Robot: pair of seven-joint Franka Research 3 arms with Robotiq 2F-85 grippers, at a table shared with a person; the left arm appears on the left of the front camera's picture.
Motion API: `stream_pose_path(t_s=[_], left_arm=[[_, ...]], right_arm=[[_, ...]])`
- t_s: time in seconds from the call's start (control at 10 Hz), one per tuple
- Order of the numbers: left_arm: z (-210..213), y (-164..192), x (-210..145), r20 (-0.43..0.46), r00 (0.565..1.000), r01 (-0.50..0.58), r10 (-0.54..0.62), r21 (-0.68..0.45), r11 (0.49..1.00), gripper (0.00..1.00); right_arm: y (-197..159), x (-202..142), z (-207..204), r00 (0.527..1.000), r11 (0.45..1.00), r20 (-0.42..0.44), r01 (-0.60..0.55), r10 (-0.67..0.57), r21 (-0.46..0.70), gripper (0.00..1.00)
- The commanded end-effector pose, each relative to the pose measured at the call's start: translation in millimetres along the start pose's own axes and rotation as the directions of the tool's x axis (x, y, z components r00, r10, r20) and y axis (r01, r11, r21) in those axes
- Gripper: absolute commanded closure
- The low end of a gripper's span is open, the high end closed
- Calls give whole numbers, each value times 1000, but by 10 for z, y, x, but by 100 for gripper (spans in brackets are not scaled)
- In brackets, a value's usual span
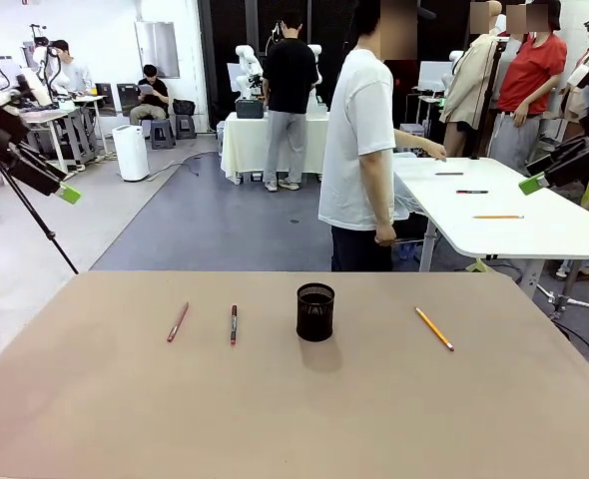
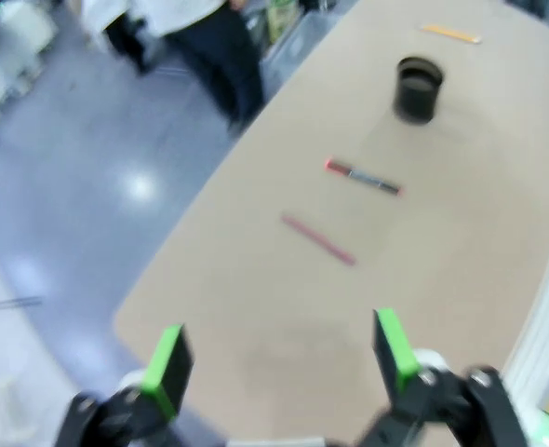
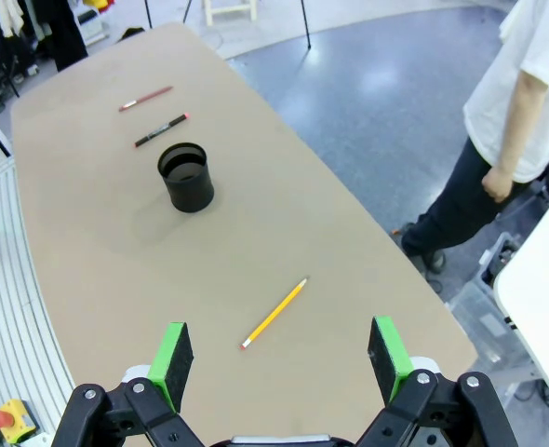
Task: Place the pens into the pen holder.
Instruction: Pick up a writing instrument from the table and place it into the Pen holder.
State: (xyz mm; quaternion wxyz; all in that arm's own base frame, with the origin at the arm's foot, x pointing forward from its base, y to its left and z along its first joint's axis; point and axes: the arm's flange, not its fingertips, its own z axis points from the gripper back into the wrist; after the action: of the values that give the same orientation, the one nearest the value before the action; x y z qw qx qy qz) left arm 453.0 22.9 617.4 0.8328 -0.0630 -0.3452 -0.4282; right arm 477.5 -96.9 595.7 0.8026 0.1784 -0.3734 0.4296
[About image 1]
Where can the white board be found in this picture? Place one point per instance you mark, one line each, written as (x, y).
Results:
(431, 75)

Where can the white air purifier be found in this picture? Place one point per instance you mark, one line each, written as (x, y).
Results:
(131, 152)

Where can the person in white T-shirt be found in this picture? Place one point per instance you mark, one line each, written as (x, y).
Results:
(357, 130)

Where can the gray plastic stool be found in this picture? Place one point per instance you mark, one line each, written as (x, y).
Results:
(185, 127)
(163, 135)

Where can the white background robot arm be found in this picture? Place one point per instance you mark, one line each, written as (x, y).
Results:
(247, 57)
(316, 55)
(42, 55)

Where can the person's left hand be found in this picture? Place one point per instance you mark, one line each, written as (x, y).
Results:
(438, 151)

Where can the person in black shirt standing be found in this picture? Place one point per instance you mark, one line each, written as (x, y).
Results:
(289, 75)

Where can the mannequin in beige coat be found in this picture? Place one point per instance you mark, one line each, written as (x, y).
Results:
(471, 80)

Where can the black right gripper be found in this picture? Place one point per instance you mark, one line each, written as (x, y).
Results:
(576, 159)

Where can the red pencil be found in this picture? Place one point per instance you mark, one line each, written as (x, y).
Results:
(178, 322)

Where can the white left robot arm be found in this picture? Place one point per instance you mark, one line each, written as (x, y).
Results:
(5, 95)

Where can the silver light stand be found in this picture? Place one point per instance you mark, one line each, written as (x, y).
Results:
(556, 299)

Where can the table with white cloth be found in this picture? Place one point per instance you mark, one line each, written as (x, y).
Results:
(244, 144)

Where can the seated person in gray shirt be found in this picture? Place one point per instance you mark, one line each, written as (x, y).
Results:
(77, 75)

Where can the seated person in black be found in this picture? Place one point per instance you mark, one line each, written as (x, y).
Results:
(152, 95)

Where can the person's right forearm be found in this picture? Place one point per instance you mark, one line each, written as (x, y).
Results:
(383, 194)

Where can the person's left forearm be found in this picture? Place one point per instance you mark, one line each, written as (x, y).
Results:
(412, 141)

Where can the black mesh pen holder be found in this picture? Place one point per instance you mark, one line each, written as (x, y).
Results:
(315, 319)

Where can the gray background desk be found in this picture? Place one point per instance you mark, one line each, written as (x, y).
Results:
(50, 117)

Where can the gray pen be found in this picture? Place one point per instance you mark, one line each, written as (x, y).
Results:
(449, 173)

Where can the person's right hand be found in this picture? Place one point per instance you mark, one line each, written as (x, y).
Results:
(386, 235)

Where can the black bag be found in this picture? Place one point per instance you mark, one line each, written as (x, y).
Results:
(183, 107)

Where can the yellow pencil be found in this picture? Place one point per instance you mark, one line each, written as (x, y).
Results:
(434, 329)
(498, 217)

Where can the silver wall panel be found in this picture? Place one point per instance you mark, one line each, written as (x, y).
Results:
(157, 50)

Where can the white desk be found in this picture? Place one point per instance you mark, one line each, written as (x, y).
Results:
(499, 239)

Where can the black tripod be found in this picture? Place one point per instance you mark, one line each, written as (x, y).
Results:
(35, 214)

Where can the dark green box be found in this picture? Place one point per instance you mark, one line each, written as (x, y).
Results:
(249, 109)

